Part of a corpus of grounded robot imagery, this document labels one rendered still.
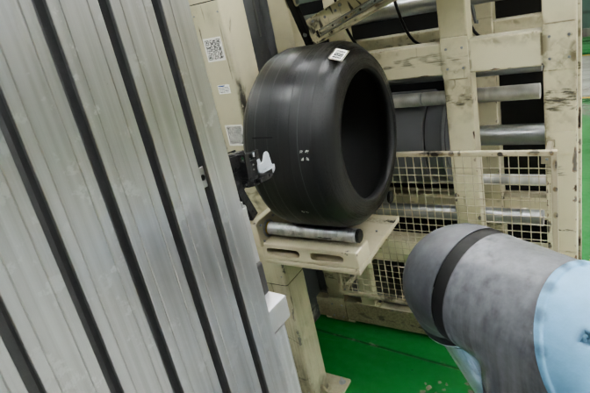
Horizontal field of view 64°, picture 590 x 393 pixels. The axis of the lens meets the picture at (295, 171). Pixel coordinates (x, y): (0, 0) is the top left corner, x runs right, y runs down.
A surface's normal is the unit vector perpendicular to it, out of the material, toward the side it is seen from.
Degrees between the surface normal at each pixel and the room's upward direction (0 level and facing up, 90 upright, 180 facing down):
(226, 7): 90
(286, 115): 61
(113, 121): 90
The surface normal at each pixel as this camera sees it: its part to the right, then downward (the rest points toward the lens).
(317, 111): 0.18, -0.10
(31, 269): 0.80, 0.04
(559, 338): -0.77, -0.31
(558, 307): -0.60, -0.60
